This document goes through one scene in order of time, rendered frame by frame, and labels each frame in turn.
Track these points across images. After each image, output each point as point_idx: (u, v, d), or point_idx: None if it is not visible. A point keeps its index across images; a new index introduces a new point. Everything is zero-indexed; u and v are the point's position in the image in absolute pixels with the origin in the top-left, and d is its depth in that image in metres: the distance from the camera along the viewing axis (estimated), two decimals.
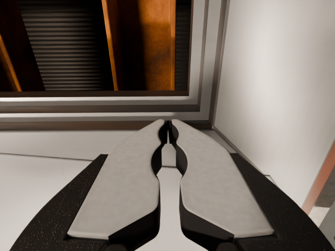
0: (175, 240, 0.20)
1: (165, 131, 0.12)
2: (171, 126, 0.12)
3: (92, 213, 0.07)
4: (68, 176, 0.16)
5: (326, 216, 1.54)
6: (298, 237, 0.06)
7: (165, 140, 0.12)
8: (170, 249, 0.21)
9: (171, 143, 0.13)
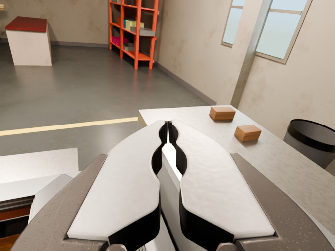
0: None
1: (165, 131, 0.12)
2: (171, 126, 0.12)
3: (92, 213, 0.07)
4: None
5: None
6: (298, 237, 0.06)
7: (165, 140, 0.12)
8: None
9: (171, 143, 0.13)
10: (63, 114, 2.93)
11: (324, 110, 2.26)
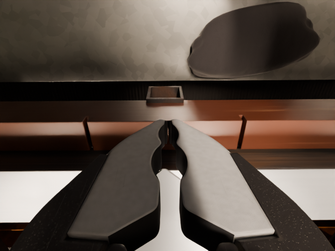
0: (169, 246, 0.30)
1: (165, 131, 0.12)
2: (171, 126, 0.12)
3: (92, 213, 0.07)
4: None
5: None
6: (298, 237, 0.06)
7: (165, 140, 0.12)
8: (181, 247, 0.30)
9: (171, 143, 0.13)
10: None
11: None
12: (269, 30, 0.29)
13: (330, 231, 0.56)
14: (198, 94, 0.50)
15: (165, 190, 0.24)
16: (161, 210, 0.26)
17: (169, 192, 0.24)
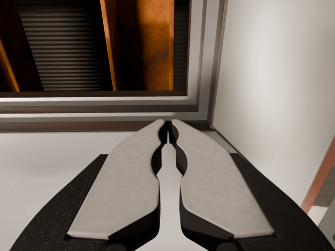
0: None
1: (165, 131, 0.12)
2: (171, 126, 0.12)
3: (92, 213, 0.07)
4: None
5: (325, 215, 1.54)
6: (298, 237, 0.06)
7: (165, 140, 0.12)
8: None
9: (171, 143, 0.13)
10: None
11: None
12: None
13: None
14: None
15: None
16: None
17: None
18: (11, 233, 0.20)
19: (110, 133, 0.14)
